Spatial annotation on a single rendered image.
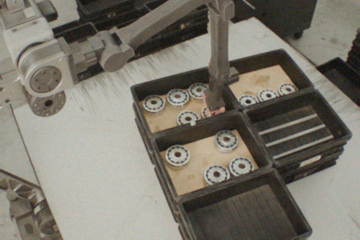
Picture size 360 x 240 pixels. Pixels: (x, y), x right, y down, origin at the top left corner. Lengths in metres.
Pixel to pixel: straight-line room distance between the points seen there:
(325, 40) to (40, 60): 3.06
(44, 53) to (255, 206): 0.95
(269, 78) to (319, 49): 1.72
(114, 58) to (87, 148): 0.81
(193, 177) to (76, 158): 0.57
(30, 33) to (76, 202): 0.83
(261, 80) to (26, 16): 1.19
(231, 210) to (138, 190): 0.42
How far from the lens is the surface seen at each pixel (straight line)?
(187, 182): 1.53
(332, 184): 1.80
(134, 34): 1.10
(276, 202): 1.53
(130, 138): 1.82
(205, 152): 1.61
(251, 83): 1.90
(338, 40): 3.81
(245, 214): 1.48
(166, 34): 2.71
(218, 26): 1.28
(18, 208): 2.25
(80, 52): 1.06
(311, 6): 3.45
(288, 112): 1.81
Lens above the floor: 2.14
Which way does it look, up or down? 48 degrees down
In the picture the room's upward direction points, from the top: straight up
